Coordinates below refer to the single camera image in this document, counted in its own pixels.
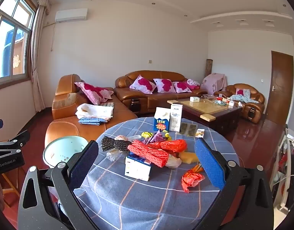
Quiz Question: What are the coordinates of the white air conditioner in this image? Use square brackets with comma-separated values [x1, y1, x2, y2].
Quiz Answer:
[55, 8, 88, 23]

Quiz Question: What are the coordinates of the pinkish clear plastic bag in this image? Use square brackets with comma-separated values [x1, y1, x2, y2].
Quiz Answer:
[114, 135, 142, 142]

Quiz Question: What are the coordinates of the dark wooden coffee table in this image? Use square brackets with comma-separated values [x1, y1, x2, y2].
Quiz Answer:
[166, 97, 243, 135]

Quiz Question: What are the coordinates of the pink folded blanket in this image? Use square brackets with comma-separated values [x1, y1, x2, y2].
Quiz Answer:
[186, 79, 201, 90]

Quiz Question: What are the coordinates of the brown leather three-seat sofa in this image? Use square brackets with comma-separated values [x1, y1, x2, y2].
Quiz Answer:
[113, 70, 209, 114]

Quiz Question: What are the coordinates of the white and blue box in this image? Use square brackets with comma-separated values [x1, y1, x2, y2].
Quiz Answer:
[124, 152, 153, 181]

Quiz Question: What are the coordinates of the brown leather armchair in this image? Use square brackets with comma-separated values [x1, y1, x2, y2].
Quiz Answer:
[213, 83, 266, 124]

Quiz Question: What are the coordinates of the light blue cloth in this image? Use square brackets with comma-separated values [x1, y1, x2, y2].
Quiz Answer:
[230, 93, 260, 105]

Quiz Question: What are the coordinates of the black rope bundle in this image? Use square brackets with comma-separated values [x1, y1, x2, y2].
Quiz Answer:
[100, 136, 138, 153]

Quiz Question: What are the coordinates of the blue white drink carton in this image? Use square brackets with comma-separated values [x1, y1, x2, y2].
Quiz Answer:
[153, 107, 171, 132]

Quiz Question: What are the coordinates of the red rope bundle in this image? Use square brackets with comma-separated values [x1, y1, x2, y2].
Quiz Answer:
[127, 140, 170, 168]

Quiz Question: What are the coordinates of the brown wooden door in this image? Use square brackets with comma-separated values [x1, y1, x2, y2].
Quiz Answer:
[264, 50, 294, 125]

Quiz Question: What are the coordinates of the pink draped cloth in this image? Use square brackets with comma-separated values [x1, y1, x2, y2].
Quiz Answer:
[201, 73, 228, 95]

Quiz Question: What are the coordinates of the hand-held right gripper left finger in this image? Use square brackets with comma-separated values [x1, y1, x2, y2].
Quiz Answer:
[17, 140, 99, 230]

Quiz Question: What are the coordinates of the tall white milk carton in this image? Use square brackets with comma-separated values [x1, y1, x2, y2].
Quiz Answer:
[170, 103, 183, 132]

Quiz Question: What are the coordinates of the yellow sponge block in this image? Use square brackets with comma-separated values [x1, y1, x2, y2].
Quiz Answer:
[178, 151, 200, 164]

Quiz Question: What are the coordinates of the orange plastic bag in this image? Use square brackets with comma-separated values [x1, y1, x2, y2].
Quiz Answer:
[181, 163, 206, 193]

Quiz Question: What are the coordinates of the blue plaid tablecloth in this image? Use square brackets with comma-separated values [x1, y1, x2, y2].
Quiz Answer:
[74, 117, 241, 230]

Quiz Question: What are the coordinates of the purple foil wrapper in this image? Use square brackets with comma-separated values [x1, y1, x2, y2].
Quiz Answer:
[149, 131, 167, 145]

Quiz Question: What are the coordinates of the light blue enamel basin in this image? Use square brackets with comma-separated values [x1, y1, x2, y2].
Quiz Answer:
[43, 136, 90, 168]

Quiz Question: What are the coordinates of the beige curtain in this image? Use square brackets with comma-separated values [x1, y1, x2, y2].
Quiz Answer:
[26, 0, 52, 112]

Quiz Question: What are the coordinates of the rolled standing mat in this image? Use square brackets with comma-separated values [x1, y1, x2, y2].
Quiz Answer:
[205, 59, 213, 78]

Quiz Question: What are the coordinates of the folded blue plaid cloth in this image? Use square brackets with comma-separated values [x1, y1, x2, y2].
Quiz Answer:
[78, 116, 108, 126]

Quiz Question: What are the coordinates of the cluttered white rack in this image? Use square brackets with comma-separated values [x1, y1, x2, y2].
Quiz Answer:
[269, 125, 294, 212]

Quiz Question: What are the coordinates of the folded white cloth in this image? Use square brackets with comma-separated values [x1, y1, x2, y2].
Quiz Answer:
[76, 103, 114, 120]

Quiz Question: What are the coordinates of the red plastic bag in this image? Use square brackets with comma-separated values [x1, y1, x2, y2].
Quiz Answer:
[148, 139, 188, 153]

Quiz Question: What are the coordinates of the white plastic bag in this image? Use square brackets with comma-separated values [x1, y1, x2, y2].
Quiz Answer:
[165, 154, 182, 168]

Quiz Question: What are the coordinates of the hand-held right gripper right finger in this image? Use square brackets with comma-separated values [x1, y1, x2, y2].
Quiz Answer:
[194, 138, 274, 230]

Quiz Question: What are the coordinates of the brown leather chaise sofa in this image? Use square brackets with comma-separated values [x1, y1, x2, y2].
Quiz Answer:
[45, 74, 138, 149]

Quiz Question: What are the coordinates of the window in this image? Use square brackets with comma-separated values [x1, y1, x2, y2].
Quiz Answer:
[0, 0, 38, 87]

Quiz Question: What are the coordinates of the wooden chair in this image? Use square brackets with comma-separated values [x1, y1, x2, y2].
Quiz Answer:
[0, 166, 22, 208]

